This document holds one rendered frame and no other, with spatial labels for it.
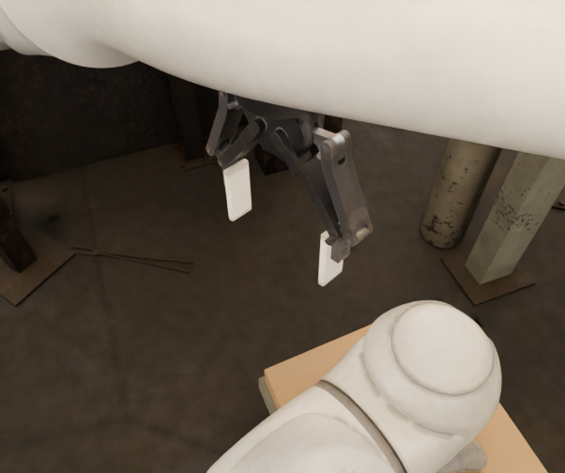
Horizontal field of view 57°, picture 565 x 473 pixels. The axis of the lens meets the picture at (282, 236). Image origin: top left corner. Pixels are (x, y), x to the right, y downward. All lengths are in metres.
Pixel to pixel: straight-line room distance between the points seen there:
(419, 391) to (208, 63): 0.42
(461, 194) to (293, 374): 0.70
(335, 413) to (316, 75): 0.44
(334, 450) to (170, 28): 0.39
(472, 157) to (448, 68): 1.09
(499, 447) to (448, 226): 0.72
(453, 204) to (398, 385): 0.87
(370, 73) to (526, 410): 1.20
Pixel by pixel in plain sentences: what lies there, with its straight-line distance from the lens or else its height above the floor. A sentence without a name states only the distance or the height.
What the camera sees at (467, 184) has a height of 0.25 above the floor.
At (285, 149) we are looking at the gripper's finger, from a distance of 0.44.
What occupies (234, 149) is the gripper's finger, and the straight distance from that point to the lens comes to 0.52.
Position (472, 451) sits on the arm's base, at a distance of 0.80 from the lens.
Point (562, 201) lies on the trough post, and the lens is 1.73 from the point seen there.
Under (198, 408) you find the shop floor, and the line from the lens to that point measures 1.23.
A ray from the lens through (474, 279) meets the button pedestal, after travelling 1.45.
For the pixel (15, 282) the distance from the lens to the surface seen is 1.52.
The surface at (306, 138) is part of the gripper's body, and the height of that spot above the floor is 0.86.
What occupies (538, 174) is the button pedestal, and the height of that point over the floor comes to 0.41.
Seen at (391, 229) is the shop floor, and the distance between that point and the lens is 1.51.
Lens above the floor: 1.14
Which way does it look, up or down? 51 degrees down
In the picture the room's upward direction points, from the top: straight up
